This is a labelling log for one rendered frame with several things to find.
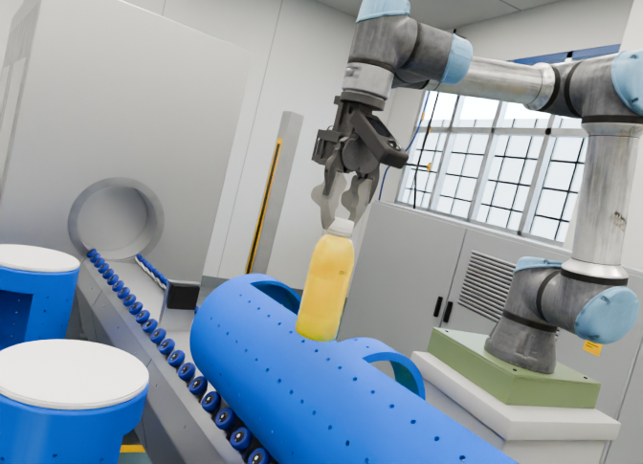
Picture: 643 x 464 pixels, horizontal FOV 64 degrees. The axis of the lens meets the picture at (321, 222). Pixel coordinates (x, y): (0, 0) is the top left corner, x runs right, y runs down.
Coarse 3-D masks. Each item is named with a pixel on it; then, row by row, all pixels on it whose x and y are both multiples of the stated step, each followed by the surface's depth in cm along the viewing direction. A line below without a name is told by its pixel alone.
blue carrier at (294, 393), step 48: (240, 288) 114; (288, 288) 123; (192, 336) 115; (240, 336) 101; (288, 336) 94; (240, 384) 96; (288, 384) 86; (336, 384) 80; (384, 384) 77; (288, 432) 82; (336, 432) 74; (384, 432) 70; (432, 432) 67
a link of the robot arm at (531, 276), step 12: (528, 264) 110; (540, 264) 108; (552, 264) 107; (516, 276) 112; (528, 276) 109; (540, 276) 107; (552, 276) 104; (516, 288) 111; (528, 288) 108; (540, 288) 105; (516, 300) 110; (528, 300) 108; (540, 300) 104; (516, 312) 110; (528, 312) 108; (540, 312) 106; (552, 324) 108
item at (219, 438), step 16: (96, 272) 200; (128, 320) 159; (144, 336) 148; (160, 368) 133; (176, 368) 129; (176, 384) 125; (192, 400) 118; (192, 416) 114; (208, 416) 111; (208, 432) 108; (224, 432) 105; (224, 448) 102
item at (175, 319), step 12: (168, 288) 155; (180, 288) 155; (192, 288) 158; (168, 300) 155; (180, 300) 156; (192, 300) 159; (168, 312) 157; (180, 312) 159; (192, 312) 161; (168, 324) 158; (180, 324) 160
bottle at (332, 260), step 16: (320, 240) 80; (336, 240) 79; (320, 256) 79; (336, 256) 78; (352, 256) 80; (320, 272) 78; (336, 272) 78; (304, 288) 81; (320, 288) 78; (336, 288) 79; (304, 304) 80; (320, 304) 79; (336, 304) 79; (304, 320) 80; (320, 320) 79; (336, 320) 80; (304, 336) 80; (320, 336) 79; (336, 336) 82
